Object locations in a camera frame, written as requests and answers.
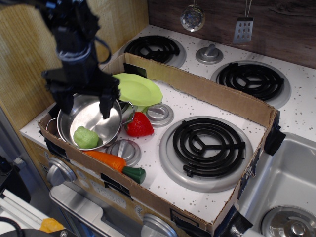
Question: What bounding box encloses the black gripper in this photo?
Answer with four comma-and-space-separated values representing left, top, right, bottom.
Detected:
41, 53, 120, 119

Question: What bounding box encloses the silver metal pan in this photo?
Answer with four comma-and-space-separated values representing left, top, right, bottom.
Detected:
50, 94, 135, 151

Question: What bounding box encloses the light green toy broccoli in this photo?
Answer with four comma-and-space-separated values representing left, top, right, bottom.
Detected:
73, 126, 99, 149

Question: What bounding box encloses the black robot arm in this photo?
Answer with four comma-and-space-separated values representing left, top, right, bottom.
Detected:
35, 0, 119, 119

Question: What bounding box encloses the light green plastic plate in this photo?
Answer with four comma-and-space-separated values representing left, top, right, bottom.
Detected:
113, 73, 163, 107

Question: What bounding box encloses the red toy strawberry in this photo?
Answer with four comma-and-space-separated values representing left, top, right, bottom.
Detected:
125, 112, 154, 137

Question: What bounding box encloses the silver stove knob lower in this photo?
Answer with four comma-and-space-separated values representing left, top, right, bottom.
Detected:
106, 139, 141, 167

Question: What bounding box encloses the silver stove knob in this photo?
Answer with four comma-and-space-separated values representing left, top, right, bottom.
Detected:
146, 103, 174, 127
196, 44, 224, 65
106, 139, 141, 167

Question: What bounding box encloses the silver stove knob upper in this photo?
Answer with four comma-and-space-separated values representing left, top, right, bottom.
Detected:
146, 103, 174, 127

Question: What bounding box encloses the silver front oven knob left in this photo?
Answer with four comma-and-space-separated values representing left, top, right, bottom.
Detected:
46, 158, 77, 187

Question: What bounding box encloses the silver oven knob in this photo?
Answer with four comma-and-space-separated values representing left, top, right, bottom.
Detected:
141, 213, 178, 237
46, 158, 77, 187

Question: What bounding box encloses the orange toy carrot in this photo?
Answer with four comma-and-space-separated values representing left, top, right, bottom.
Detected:
83, 150, 146, 184

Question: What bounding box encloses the back left black burner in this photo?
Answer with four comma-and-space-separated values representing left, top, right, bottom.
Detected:
120, 35, 187, 68

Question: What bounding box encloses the black burner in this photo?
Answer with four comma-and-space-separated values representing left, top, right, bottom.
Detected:
159, 116, 253, 193
210, 61, 291, 109
120, 35, 187, 68

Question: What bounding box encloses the orange yellow object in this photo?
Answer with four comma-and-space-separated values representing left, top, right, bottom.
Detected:
39, 218, 64, 233

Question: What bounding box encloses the front right black burner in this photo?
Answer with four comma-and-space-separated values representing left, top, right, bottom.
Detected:
159, 116, 253, 193

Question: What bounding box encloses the silver back stove knob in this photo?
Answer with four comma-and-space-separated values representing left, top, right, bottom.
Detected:
196, 44, 224, 65

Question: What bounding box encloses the hanging silver strainer ladle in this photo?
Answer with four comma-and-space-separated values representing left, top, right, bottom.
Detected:
180, 0, 205, 32

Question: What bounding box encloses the silver front oven knob right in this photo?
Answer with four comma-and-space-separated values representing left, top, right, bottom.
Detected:
141, 213, 178, 237

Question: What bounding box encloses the hanging silver spatula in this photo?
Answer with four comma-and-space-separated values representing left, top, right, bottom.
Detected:
233, 0, 254, 44

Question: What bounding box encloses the back right black burner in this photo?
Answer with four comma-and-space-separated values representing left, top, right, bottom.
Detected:
210, 61, 291, 109

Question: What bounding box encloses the cardboard fence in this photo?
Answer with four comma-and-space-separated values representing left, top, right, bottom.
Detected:
39, 53, 279, 237

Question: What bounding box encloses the silver sink basin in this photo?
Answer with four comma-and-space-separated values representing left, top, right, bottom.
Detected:
238, 133, 316, 237

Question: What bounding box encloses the silver sink drain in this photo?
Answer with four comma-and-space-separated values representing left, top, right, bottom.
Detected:
260, 205, 316, 237

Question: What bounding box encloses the silver oven door handle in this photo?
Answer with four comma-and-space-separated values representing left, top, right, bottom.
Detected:
49, 184, 124, 237

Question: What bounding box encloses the black cable bottom left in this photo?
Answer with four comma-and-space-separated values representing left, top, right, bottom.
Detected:
0, 216, 24, 237

